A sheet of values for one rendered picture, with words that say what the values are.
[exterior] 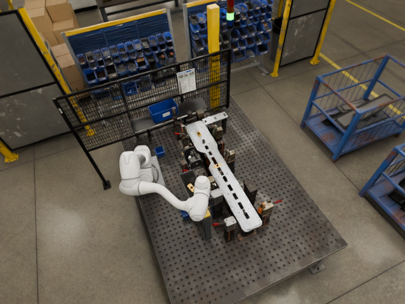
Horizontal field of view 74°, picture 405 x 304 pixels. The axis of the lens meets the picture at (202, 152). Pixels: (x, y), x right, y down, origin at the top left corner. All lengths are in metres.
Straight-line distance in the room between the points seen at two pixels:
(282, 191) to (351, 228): 1.15
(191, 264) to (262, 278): 0.61
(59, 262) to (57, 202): 0.84
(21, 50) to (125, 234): 2.50
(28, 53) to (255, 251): 3.37
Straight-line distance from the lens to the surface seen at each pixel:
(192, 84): 3.20
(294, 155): 4.14
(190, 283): 2.54
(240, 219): 2.37
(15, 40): 3.93
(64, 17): 6.66
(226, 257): 2.57
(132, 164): 2.01
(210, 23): 2.99
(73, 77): 5.18
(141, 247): 3.46
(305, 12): 5.23
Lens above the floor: 3.15
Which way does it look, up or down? 51 degrees down
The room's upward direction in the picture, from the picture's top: 5 degrees counter-clockwise
